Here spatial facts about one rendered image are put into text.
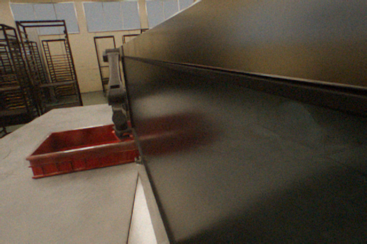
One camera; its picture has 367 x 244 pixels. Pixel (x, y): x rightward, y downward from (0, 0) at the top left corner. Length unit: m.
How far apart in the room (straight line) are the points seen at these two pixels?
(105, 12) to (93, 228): 8.22
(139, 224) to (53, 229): 0.25
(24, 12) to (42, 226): 8.39
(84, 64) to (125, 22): 2.01
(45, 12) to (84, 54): 1.58
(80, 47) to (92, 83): 1.22
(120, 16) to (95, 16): 0.80
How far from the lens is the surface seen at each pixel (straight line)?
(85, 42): 8.65
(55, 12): 8.81
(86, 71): 8.67
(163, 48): 0.16
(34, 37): 8.83
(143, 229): 0.70
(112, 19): 8.68
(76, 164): 1.07
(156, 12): 8.88
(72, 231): 0.77
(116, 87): 1.06
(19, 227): 0.88
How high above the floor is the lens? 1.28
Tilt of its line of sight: 18 degrees down
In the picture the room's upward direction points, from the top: 5 degrees counter-clockwise
